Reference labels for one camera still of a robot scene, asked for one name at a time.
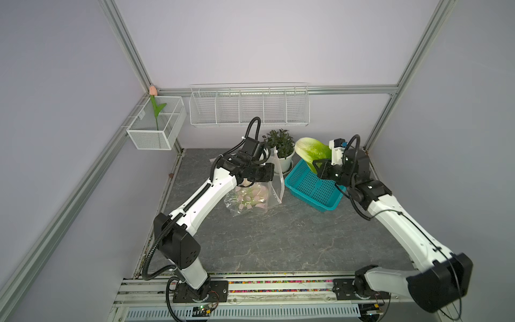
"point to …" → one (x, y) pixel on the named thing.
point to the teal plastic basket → (307, 185)
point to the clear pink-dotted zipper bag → (241, 200)
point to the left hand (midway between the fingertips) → (274, 176)
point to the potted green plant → (283, 145)
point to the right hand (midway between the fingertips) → (314, 160)
